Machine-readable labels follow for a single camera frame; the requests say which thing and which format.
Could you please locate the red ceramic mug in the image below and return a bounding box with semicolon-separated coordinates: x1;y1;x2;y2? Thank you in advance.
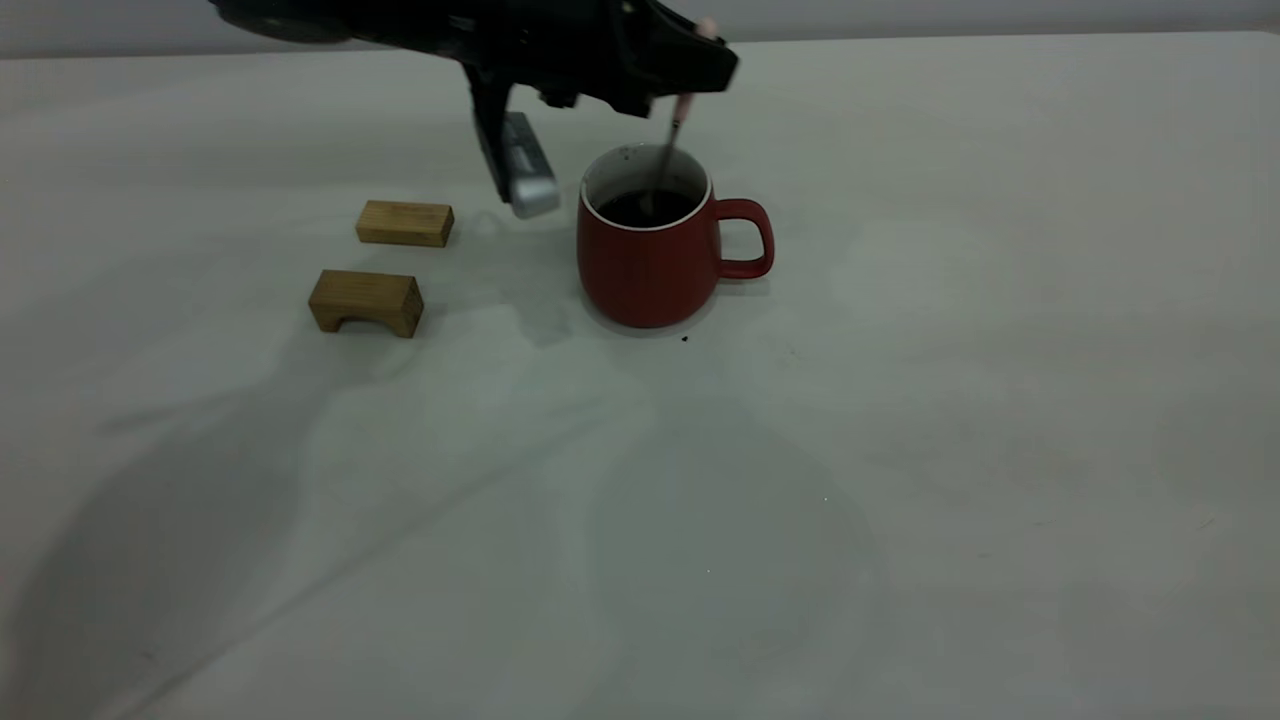
577;145;776;330

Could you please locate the flat rectangular wooden block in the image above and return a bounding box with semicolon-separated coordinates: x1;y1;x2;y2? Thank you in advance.
356;200;456;249

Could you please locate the pink handled metal spoon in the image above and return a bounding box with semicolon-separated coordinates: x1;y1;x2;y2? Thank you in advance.
640;18;719;219

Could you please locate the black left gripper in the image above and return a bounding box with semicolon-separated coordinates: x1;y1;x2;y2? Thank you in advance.
440;0;741;117

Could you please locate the arched wooden block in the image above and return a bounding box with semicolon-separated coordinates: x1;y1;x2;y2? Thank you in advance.
308;269;425;339

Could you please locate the dark coffee liquid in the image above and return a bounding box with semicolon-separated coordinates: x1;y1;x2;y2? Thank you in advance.
597;191;698;228

